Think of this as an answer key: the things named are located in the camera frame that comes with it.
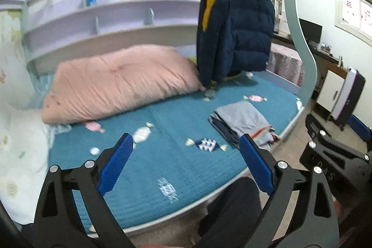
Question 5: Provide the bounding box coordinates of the mint bunk bed frame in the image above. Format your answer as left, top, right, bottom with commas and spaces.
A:
258, 0, 319, 106

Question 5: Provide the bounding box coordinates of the person's dark trouser leg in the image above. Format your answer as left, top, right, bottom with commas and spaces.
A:
194, 177, 262, 248

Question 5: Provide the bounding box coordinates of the navy and yellow puffer jacket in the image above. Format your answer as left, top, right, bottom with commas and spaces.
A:
196, 0, 275, 87

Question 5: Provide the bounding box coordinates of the grey and navy sweater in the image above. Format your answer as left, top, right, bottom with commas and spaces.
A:
209, 101, 280, 150

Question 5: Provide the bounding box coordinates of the lavender headboard shelf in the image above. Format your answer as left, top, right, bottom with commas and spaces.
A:
22, 0, 200, 74

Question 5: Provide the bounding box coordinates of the white cabinet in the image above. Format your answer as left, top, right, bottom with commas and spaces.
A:
316, 63, 347, 113

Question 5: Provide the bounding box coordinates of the white blanket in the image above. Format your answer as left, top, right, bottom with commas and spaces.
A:
1, 10, 50, 225

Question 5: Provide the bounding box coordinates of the black monitor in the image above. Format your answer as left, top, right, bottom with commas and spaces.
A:
299, 18, 322, 43

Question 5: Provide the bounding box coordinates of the teal quilted bed cover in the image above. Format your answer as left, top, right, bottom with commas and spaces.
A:
49, 74, 298, 230

